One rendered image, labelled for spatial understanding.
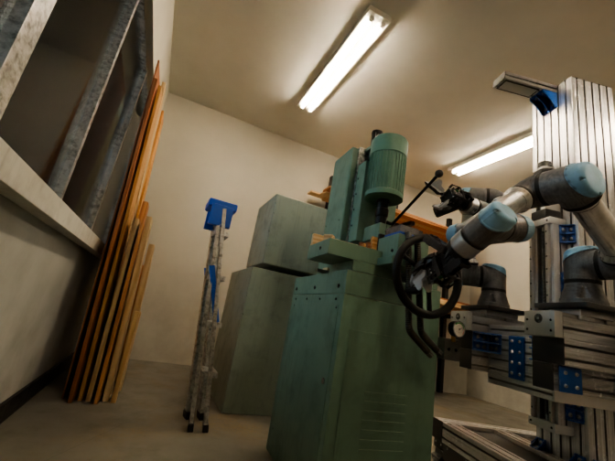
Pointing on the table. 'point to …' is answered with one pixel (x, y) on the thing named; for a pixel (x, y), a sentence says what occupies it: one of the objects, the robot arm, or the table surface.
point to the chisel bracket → (374, 231)
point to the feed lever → (417, 196)
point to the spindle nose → (382, 210)
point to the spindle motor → (387, 168)
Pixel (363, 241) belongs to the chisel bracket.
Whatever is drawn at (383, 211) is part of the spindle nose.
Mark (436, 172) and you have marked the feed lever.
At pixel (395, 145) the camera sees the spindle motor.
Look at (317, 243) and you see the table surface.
